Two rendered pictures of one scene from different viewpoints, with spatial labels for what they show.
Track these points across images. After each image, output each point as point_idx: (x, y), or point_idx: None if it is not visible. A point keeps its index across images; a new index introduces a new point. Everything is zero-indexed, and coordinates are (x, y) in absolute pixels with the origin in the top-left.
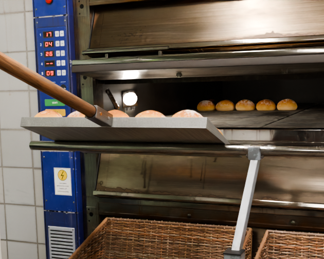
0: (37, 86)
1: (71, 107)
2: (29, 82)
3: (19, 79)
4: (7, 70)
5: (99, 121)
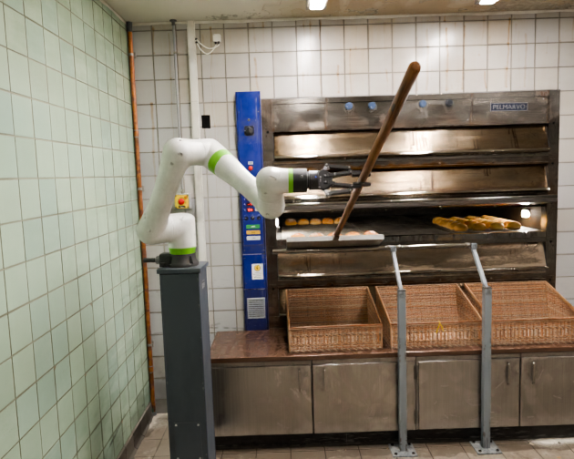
0: (343, 225)
1: (339, 232)
2: (343, 224)
3: (342, 223)
4: (345, 220)
5: (337, 238)
